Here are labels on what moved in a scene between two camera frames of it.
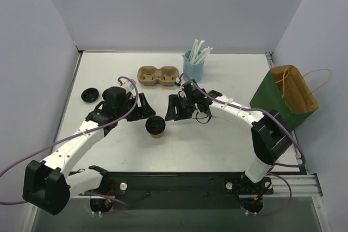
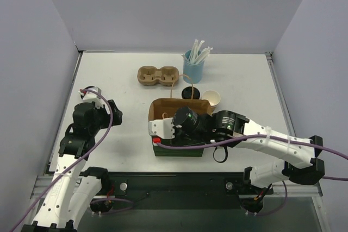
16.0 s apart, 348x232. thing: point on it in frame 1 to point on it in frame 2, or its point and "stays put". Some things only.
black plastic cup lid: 155,125 to 186,93
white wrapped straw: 201,43 stays put
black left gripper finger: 145,111 to 117,113
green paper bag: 284,90 to 166,108
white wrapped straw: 193,54 stays put
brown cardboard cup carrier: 149,75 stays put
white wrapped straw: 203,55 stays put
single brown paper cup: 156,136 to 187,94
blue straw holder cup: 196,71 stays put
